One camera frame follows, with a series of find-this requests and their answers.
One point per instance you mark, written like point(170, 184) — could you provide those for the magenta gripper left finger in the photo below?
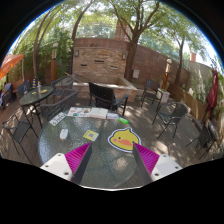
point(78, 159)

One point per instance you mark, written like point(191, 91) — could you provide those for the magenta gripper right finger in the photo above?
point(146, 160)

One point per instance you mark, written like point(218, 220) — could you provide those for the white computer mouse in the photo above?
point(63, 134)

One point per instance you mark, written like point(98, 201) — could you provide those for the yellow square card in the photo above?
point(91, 135)

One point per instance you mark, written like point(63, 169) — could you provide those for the yellow duck sticker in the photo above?
point(123, 139)

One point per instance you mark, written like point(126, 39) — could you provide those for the round glass patio table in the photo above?
point(107, 168)

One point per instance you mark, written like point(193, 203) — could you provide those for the black and white keyboard card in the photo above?
point(58, 118)

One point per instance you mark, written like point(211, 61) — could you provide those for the green marker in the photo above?
point(122, 120)

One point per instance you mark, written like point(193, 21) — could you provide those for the colourful picture book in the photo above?
point(79, 112)

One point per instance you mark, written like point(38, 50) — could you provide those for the white box on table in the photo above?
point(112, 116)

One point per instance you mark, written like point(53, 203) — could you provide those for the grey mesh chair left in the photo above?
point(68, 100)

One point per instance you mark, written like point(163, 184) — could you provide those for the black chair behind table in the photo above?
point(104, 97)

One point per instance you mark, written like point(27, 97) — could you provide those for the black chair right edge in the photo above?
point(207, 137)

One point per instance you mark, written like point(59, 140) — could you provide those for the black chair front left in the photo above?
point(18, 130)

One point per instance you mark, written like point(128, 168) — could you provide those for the black chair far right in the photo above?
point(150, 91)

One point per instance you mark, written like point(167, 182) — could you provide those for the raised stone planter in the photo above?
point(120, 85)

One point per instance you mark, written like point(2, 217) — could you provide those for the black chair by planter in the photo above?
point(64, 82)

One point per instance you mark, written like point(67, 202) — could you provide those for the white bottle on table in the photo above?
point(39, 87)

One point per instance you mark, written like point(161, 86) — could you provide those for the closed maroon umbrella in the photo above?
point(211, 99)

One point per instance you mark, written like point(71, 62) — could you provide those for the orange umbrella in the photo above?
point(9, 62)

